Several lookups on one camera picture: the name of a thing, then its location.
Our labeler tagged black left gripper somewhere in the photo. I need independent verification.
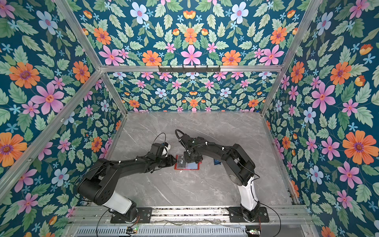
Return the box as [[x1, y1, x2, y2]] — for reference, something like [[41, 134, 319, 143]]
[[154, 154, 179, 167]]

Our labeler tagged black VIP card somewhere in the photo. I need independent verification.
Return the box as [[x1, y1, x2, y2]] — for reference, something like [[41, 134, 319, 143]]
[[176, 155, 187, 169]]

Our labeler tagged red leather card holder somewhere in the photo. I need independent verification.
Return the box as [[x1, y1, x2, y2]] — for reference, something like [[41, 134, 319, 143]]
[[174, 155, 200, 170]]

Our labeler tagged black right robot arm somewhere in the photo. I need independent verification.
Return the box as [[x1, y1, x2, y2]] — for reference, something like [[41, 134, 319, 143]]
[[177, 134, 261, 222]]

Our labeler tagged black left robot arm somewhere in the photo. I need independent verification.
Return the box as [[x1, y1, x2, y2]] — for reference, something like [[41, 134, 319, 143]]
[[76, 155, 177, 222]]

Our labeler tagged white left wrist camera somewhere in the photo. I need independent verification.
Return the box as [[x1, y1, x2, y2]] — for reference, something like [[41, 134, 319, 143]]
[[150, 142, 171, 157]]

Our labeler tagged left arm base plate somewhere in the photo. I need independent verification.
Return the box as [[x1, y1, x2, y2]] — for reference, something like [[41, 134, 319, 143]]
[[110, 207, 153, 224]]

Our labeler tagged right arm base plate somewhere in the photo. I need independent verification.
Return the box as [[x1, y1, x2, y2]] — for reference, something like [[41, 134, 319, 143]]
[[227, 206, 269, 223]]

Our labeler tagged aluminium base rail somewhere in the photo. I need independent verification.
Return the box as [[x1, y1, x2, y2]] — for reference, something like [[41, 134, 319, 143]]
[[68, 205, 313, 226]]

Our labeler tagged aluminium frame back beam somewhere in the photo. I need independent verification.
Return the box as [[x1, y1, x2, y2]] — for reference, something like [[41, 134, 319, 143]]
[[101, 65, 283, 73]]

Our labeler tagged aluminium frame beam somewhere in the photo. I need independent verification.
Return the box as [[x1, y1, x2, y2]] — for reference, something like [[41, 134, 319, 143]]
[[1, 69, 102, 202], [101, 65, 283, 73]]

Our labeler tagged aluminium frame corner post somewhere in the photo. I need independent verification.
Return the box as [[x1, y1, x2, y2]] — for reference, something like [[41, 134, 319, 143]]
[[55, 1, 127, 117]]

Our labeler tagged aluminium frame left beam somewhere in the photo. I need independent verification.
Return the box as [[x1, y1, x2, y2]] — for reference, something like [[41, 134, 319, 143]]
[[1, 69, 102, 202]]

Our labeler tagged aluminium frame right post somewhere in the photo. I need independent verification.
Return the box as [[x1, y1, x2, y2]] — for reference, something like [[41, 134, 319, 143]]
[[261, 0, 322, 117]]

